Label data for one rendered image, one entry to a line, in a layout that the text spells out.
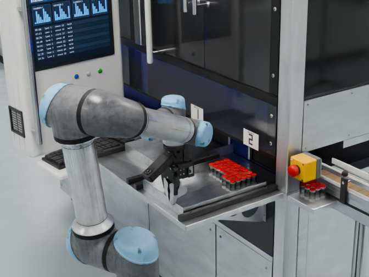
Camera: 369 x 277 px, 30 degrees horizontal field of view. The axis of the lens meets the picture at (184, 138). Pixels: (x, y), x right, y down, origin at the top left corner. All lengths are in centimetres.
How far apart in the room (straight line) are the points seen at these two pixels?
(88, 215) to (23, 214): 244
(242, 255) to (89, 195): 103
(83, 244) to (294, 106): 84
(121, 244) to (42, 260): 198
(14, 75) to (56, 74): 17
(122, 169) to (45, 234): 151
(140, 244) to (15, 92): 126
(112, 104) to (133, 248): 40
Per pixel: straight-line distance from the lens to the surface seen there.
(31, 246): 392
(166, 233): 320
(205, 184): 244
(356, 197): 230
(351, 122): 250
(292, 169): 226
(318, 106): 235
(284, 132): 231
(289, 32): 220
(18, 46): 281
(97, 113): 164
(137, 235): 186
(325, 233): 261
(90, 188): 181
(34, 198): 446
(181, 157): 219
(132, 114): 166
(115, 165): 263
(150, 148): 276
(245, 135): 248
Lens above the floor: 193
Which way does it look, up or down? 22 degrees down
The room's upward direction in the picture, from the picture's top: 1 degrees counter-clockwise
